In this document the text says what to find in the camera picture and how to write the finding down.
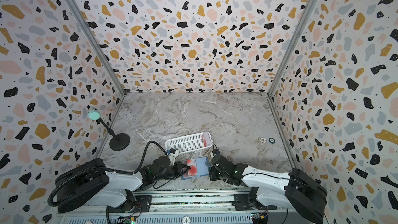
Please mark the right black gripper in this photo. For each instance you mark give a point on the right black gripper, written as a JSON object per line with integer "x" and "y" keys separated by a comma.
{"x": 216, "y": 168}

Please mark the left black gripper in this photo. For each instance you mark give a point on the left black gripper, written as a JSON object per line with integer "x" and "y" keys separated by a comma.
{"x": 180, "y": 167}

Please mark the white plastic basket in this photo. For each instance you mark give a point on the white plastic basket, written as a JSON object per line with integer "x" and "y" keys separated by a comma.
{"x": 186, "y": 144}

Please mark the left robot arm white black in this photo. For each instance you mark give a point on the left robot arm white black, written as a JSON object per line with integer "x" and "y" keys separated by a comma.
{"x": 96, "y": 184}

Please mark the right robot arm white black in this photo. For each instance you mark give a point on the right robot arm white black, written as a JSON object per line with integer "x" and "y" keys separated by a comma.
{"x": 293, "y": 189}

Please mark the stack of red-circle cards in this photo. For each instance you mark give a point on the stack of red-circle cards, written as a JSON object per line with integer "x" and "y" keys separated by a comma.
{"x": 206, "y": 138}

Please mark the black stand with green ball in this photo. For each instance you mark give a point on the black stand with green ball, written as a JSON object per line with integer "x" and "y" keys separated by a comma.
{"x": 119, "y": 141}

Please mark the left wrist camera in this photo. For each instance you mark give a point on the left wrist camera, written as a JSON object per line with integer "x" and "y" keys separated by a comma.
{"x": 172, "y": 154}

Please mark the aluminium rail base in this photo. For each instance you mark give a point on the aluminium rail base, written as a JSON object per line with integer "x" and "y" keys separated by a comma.
{"x": 207, "y": 206}

